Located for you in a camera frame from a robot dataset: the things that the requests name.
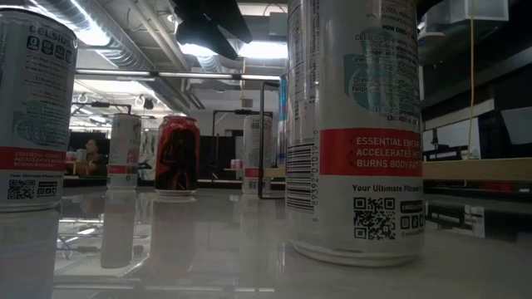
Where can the long ceiling light bar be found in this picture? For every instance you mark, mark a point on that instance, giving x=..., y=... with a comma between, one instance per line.
x=187, y=75

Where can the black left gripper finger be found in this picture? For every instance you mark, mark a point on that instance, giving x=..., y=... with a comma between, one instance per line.
x=203, y=35
x=228, y=18

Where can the person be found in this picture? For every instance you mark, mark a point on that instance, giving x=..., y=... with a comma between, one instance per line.
x=95, y=160

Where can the silver ventilation duct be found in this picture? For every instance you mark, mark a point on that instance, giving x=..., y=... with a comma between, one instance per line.
x=124, y=54

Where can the red cola can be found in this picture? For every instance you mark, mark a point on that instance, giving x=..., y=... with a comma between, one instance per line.
x=177, y=158

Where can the silver frame bracket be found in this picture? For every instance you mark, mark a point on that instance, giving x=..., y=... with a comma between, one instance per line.
x=476, y=222

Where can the wooden shelf with black frame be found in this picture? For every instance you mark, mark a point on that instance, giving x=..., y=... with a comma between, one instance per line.
x=478, y=169

